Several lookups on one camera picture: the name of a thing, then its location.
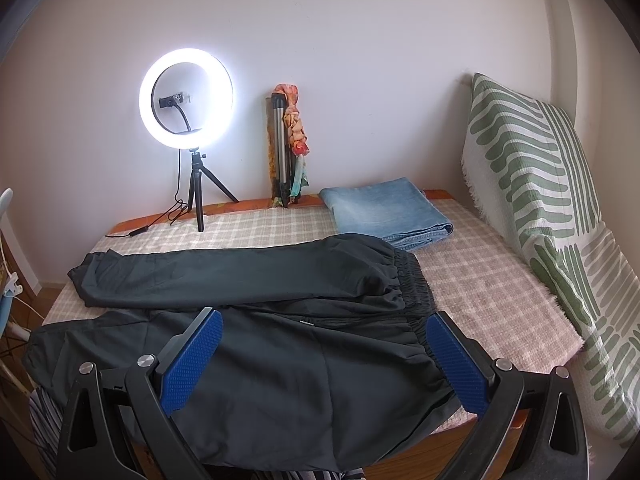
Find dark green pants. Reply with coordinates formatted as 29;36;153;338
23;234;460;472

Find pink checked blanket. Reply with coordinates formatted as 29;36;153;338
58;200;582;440

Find light blue clip stand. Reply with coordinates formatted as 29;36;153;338
0;188;23;335

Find folded blue jeans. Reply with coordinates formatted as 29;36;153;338
319;178;454;252

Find green patterned white pillow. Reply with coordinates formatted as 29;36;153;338
462;74;639;448

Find folded silver tripod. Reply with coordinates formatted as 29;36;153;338
267;92;293;208

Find phone holder clamp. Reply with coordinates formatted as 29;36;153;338
158;92;191;108

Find black ring light cable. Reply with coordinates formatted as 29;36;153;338
103;119;196;238

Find white ring light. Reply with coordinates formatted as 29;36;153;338
139;48;235;150

